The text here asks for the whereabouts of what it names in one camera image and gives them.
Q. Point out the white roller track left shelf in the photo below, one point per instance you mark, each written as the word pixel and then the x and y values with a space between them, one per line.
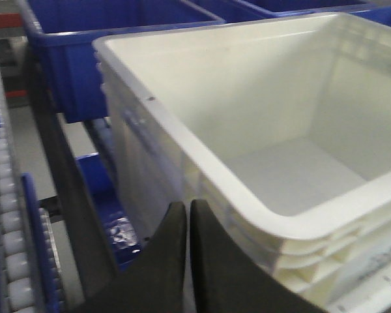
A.
pixel 30 278

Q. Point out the blue bin lower shelf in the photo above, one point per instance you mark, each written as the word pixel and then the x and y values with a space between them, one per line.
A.
pixel 118 228

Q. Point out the blue bin behind right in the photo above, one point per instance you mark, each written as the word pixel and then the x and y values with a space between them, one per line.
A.
pixel 243 11

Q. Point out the dark steel shelf divider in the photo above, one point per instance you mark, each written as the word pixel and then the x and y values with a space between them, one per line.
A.
pixel 94 259

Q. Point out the white plastic tote bin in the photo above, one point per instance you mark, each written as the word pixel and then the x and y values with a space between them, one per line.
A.
pixel 283 126

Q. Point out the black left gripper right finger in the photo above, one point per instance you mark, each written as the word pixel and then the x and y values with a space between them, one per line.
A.
pixel 225 279

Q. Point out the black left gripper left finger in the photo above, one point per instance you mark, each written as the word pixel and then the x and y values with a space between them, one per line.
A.
pixel 154 280

